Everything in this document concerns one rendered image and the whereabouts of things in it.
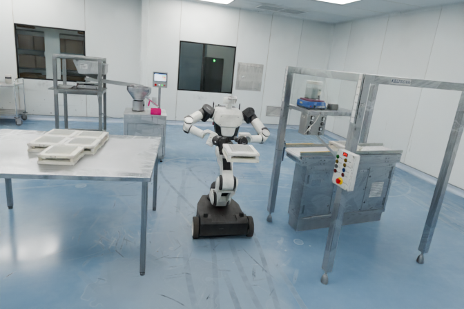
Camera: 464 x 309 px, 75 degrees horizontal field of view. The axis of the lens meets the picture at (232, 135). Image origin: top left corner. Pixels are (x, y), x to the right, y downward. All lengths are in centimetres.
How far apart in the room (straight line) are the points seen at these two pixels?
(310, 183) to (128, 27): 557
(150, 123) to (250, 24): 415
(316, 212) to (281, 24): 569
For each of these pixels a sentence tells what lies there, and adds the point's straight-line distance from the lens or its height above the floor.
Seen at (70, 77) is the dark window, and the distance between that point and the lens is 764.
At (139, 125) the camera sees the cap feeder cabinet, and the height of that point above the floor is 59.
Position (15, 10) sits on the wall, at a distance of 789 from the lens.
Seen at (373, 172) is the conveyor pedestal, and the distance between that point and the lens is 370.
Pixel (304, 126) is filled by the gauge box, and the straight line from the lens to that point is 284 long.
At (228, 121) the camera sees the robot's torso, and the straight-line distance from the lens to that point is 284.
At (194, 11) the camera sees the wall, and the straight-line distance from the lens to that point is 757.
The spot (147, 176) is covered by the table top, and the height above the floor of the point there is 82.
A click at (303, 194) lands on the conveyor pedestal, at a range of 318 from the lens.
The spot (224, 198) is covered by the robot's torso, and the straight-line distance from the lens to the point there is 307.
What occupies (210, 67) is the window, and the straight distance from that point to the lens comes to 759.
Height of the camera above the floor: 167
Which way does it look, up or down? 14 degrees down
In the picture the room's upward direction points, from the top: 6 degrees clockwise
